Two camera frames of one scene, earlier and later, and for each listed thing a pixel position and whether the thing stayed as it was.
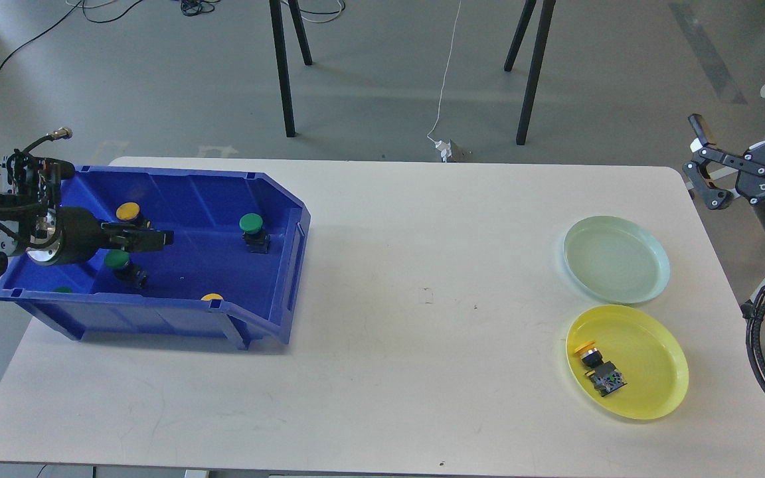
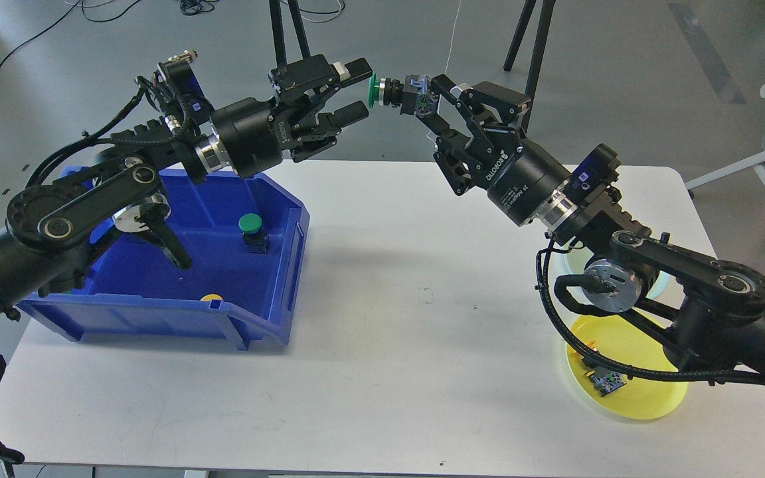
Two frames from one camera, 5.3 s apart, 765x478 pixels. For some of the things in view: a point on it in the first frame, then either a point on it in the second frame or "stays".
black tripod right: [548, 10] stays
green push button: [258, 241] stays
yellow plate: [645, 348] stays
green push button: [119, 260] to [415, 95]
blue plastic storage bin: [235, 264] stays
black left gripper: [82, 234] to [254, 134]
